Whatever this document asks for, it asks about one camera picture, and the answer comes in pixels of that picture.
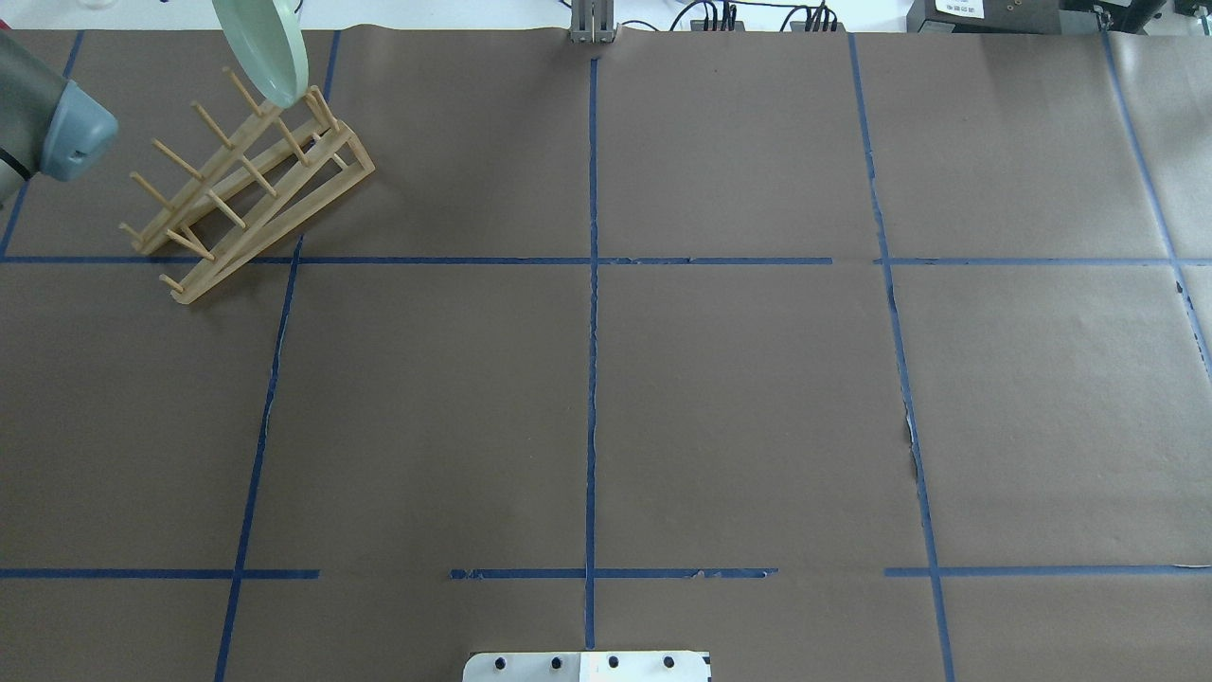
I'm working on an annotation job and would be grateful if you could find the light green plate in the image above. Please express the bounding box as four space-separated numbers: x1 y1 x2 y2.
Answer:
211 1 309 109

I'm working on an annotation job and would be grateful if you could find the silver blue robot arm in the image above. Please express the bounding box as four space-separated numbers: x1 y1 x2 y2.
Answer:
1 31 118 205

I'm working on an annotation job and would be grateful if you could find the white mounting plate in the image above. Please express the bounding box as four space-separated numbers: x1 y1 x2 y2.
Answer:
462 649 713 681

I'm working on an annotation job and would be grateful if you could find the brown paper table cover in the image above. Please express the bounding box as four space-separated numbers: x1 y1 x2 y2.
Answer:
2 25 1210 681

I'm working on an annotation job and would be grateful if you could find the wooden dish rack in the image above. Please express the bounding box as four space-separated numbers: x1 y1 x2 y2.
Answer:
118 68 376 305

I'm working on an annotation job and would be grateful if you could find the black box with label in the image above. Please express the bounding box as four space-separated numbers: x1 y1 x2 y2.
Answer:
905 0 1061 35

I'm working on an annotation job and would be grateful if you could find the grey metal bracket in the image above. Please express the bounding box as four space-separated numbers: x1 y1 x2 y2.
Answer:
564 0 618 45

